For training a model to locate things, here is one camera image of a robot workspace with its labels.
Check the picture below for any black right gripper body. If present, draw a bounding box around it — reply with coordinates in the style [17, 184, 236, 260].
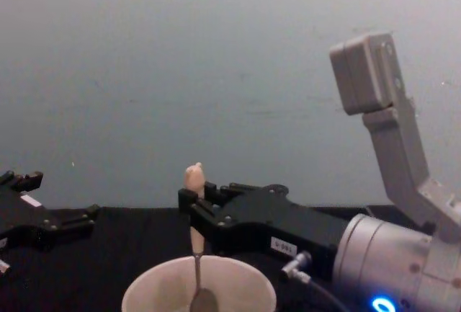
[207, 183, 352, 281]

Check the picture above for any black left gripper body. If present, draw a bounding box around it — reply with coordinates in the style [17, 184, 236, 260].
[0, 170, 62, 252]

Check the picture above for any wooden handled metal spoon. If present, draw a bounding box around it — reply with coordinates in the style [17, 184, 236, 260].
[183, 161, 219, 312]

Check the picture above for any black table cloth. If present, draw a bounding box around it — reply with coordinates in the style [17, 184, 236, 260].
[0, 205, 429, 312]

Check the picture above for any white paper cup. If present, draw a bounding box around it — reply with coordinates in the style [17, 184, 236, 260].
[120, 254, 278, 312]

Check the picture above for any dark cable with silver plug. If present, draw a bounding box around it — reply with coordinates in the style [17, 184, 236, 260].
[280, 250, 356, 312]

